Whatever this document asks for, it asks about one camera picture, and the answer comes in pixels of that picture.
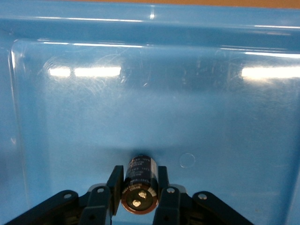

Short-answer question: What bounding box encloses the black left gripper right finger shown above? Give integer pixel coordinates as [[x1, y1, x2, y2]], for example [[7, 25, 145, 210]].
[[153, 165, 255, 225]]

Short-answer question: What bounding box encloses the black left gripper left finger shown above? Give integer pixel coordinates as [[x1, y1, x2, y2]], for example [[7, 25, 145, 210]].
[[4, 165, 124, 225]]

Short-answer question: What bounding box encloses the black cylindrical capacitor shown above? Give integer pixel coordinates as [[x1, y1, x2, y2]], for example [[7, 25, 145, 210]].
[[121, 154, 158, 214]]

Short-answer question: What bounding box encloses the blue plastic tray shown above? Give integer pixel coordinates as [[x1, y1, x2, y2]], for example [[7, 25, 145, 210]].
[[0, 0, 300, 225]]

